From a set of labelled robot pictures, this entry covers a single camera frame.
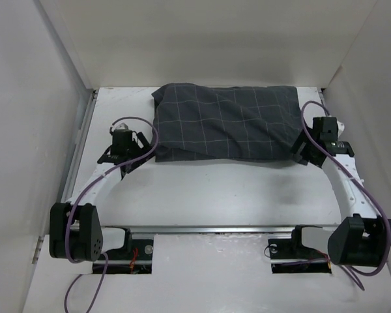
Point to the front aluminium rail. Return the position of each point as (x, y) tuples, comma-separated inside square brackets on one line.
[(207, 229)]

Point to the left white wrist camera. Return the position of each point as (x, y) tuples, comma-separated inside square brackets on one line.
[(119, 127)]

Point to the dark plaid pillowcase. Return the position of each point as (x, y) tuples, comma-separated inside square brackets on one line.
[(254, 124)]

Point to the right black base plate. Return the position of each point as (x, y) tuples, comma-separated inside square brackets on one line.
[(288, 257)]

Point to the left aluminium rail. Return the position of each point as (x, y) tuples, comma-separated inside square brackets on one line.
[(83, 110)]

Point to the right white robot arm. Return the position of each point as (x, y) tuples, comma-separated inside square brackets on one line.
[(363, 237)]

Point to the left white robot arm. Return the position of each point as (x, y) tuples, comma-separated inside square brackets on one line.
[(75, 230)]

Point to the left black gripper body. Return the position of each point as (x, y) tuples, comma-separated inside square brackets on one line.
[(135, 152)]

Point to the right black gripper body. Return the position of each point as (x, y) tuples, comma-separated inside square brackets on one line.
[(306, 151)]

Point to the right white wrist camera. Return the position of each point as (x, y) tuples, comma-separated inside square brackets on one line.
[(341, 128)]

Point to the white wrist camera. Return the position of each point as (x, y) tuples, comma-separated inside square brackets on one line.
[(341, 128), (119, 127)]

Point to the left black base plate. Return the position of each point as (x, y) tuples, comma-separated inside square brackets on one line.
[(133, 259)]

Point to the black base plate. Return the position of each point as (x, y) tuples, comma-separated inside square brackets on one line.
[(133, 259), (288, 257)]

